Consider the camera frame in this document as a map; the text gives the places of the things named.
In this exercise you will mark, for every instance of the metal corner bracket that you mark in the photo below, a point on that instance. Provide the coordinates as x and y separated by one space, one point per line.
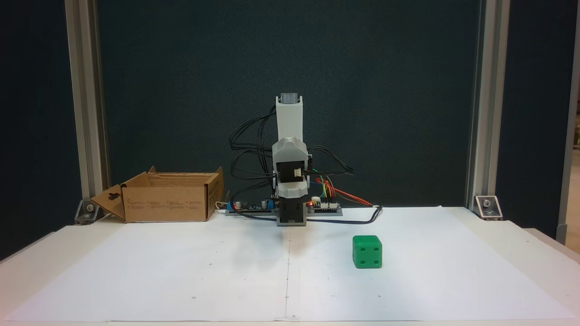
90 209
488 206

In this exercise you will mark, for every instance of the green die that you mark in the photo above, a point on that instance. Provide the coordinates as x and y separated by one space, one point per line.
367 253

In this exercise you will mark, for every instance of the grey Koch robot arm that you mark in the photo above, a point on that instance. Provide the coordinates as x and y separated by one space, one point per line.
290 117

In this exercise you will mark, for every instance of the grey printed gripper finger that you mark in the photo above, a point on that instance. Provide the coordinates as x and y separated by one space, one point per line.
290 148

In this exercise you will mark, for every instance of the circuit board with blue parts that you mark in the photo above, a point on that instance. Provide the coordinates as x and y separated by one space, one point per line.
247 207

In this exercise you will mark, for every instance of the circuit board with white connector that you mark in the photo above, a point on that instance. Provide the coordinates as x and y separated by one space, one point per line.
328 207

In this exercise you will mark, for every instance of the open cardboard box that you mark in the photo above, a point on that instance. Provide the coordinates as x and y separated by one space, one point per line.
163 203

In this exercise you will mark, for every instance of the aluminium frame post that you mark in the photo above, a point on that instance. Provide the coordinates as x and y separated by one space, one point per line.
84 90
491 90
570 136

